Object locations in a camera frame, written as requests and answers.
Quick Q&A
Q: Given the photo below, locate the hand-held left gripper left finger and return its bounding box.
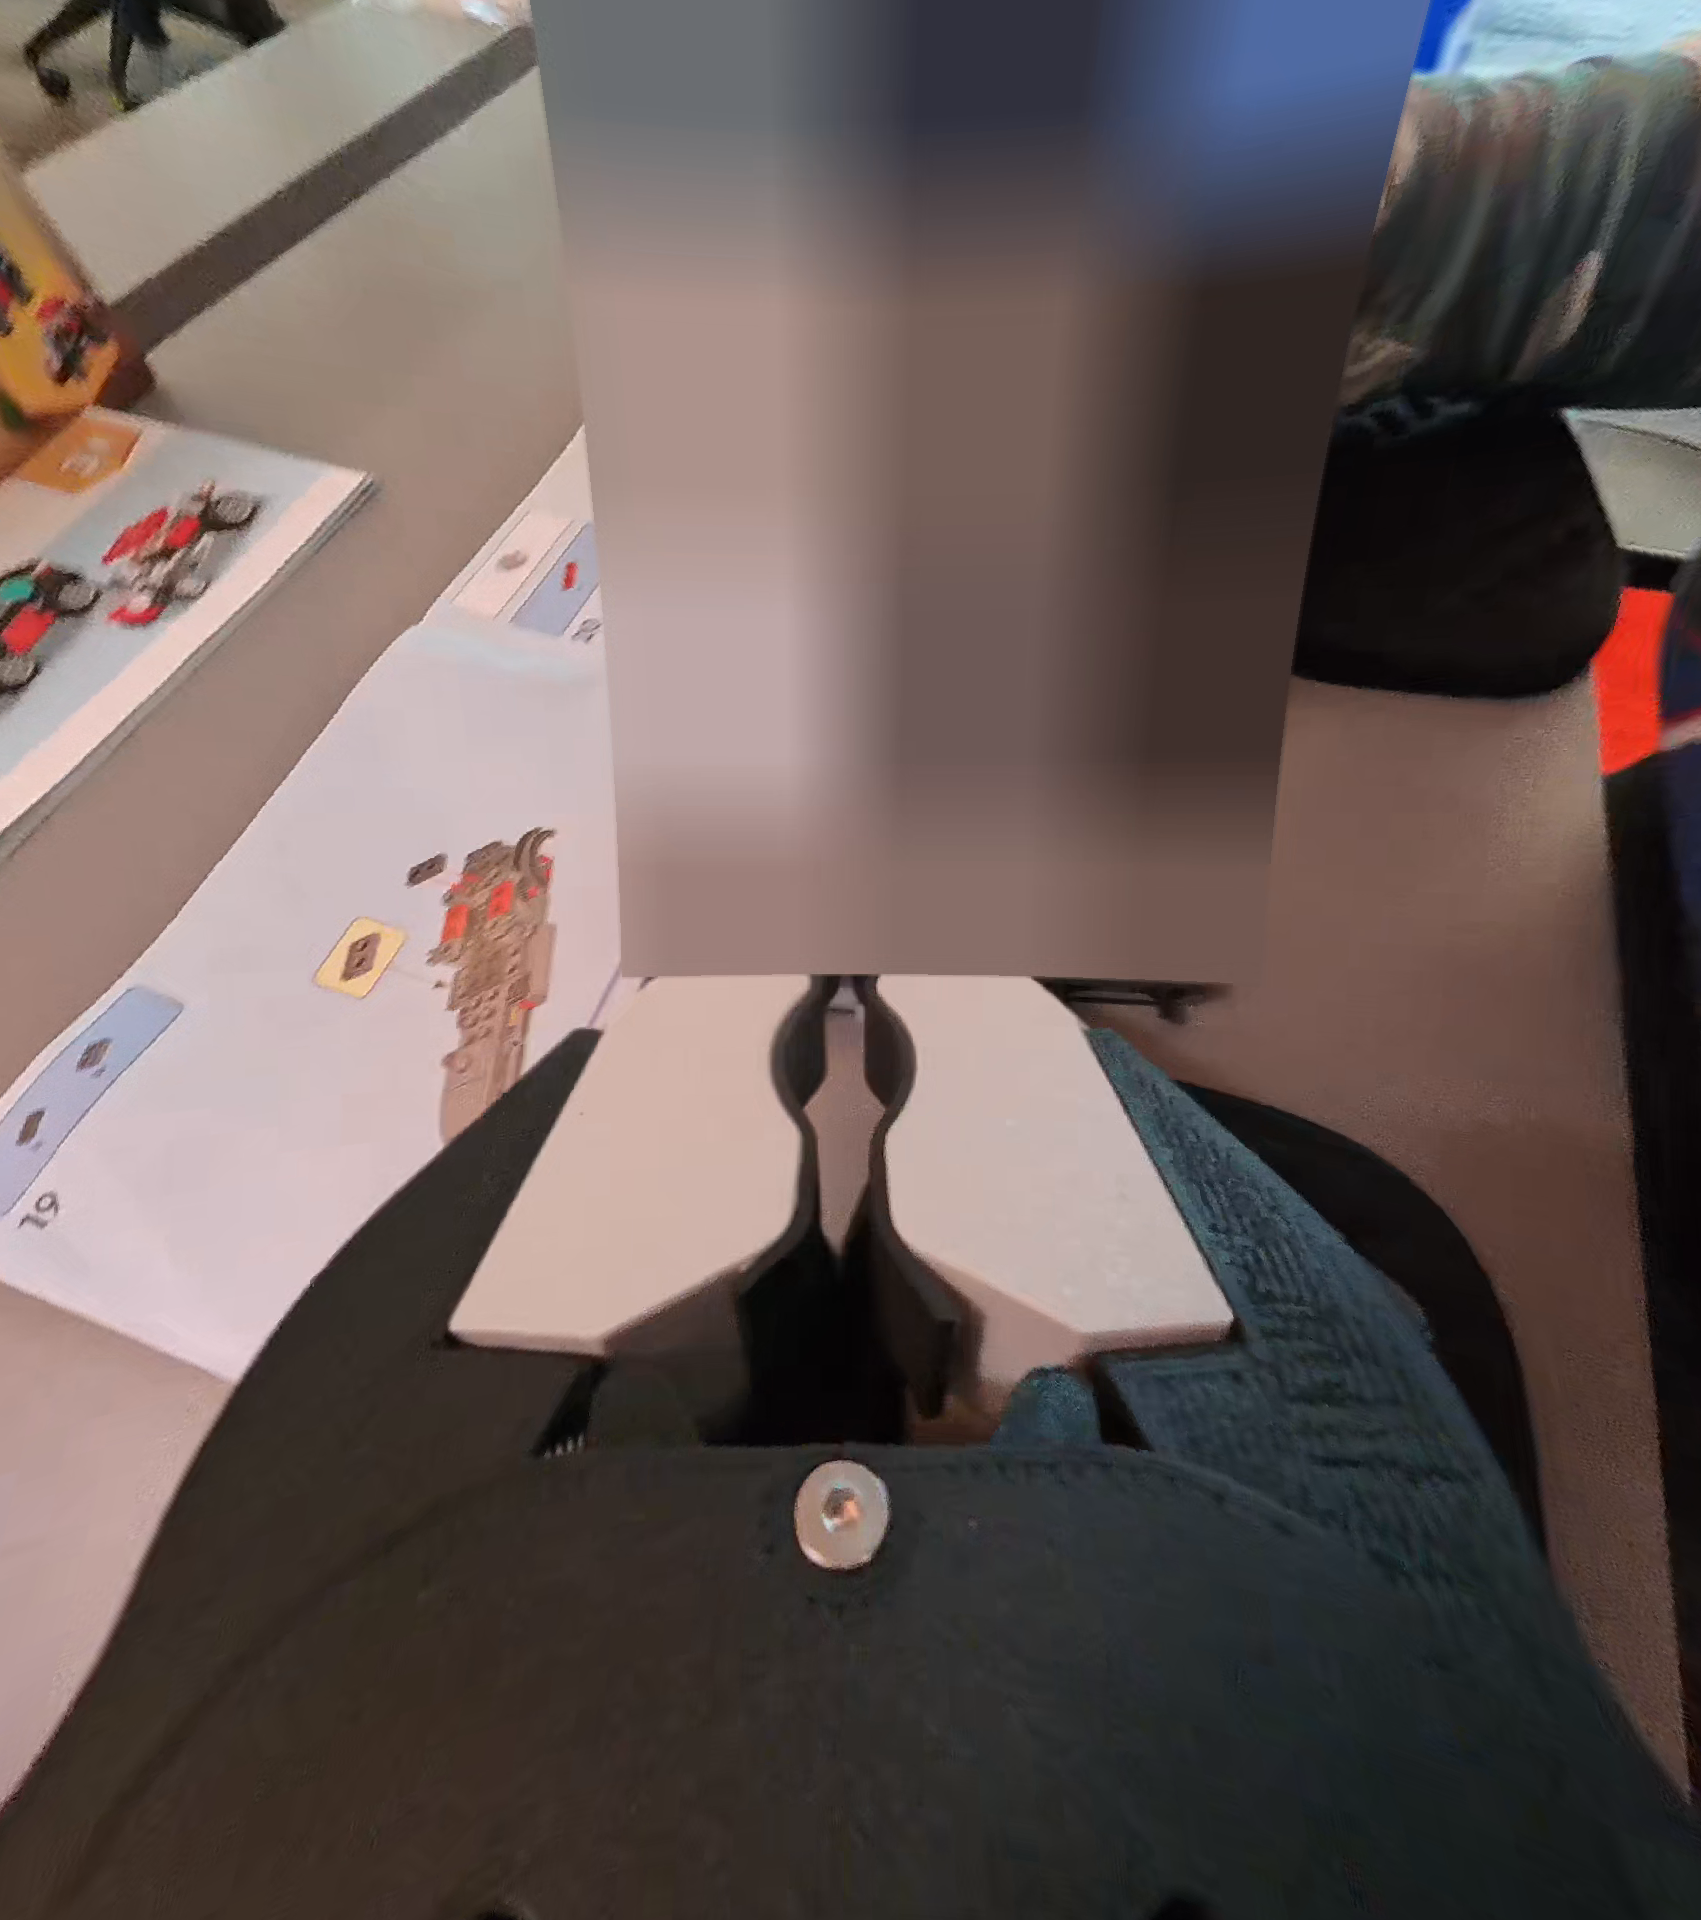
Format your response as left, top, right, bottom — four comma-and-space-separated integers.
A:
449, 974, 822, 1351

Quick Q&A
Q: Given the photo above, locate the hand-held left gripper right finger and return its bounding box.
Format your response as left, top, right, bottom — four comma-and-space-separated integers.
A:
864, 974, 1237, 1344

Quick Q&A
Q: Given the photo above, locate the grey red toy brick car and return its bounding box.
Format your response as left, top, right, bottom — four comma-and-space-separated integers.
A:
1030, 974, 1234, 1030

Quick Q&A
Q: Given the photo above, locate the grey desk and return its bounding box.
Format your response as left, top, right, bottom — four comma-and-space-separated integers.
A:
0, 13, 1693, 1920

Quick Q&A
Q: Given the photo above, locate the open building instruction booklet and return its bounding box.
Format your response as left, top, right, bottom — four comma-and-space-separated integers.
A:
0, 426, 642, 1381

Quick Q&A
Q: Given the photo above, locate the black dimpled wrist rest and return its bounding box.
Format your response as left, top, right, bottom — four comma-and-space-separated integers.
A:
1293, 390, 1617, 699

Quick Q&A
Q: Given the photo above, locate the closed toy instruction booklet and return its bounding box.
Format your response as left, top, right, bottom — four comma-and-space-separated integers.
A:
0, 403, 378, 920

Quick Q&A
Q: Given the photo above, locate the orange white traffic cone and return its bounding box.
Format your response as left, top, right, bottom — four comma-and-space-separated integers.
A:
1597, 584, 1681, 778

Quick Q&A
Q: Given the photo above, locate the white mesh chair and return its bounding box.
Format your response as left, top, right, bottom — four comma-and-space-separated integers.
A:
1563, 401, 1701, 564

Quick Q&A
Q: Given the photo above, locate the black office chair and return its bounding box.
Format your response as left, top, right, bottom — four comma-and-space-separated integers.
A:
22, 0, 285, 110

